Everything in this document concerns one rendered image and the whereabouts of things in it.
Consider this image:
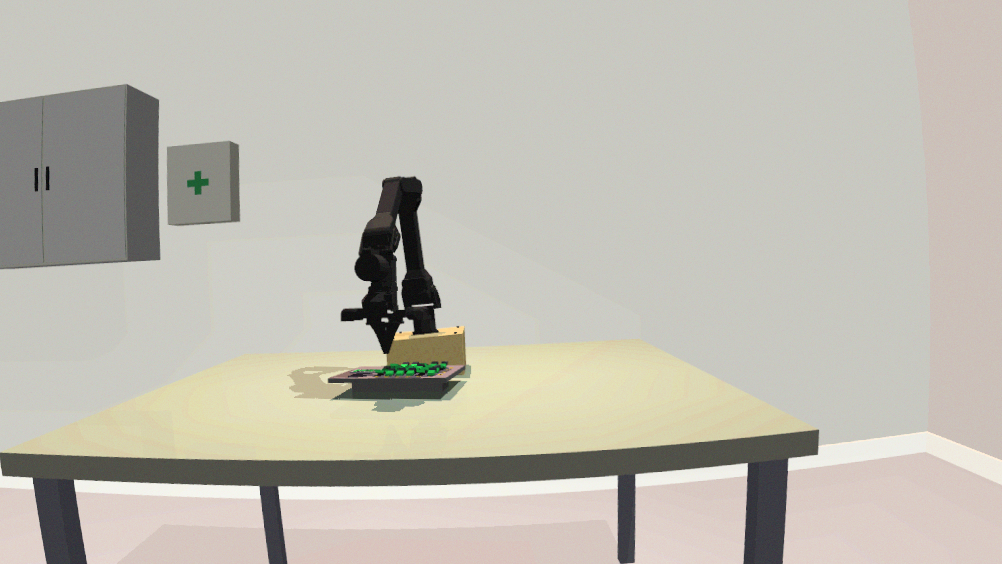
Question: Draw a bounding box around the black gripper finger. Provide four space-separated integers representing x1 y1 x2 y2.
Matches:
384 321 404 354
365 322 386 354

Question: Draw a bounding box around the mauve switch panel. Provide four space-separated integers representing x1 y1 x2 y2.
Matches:
327 361 465 393

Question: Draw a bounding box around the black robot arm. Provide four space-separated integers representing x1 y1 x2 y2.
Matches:
354 176 441 336

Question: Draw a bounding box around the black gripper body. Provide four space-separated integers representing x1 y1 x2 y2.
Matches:
340 281 429 322

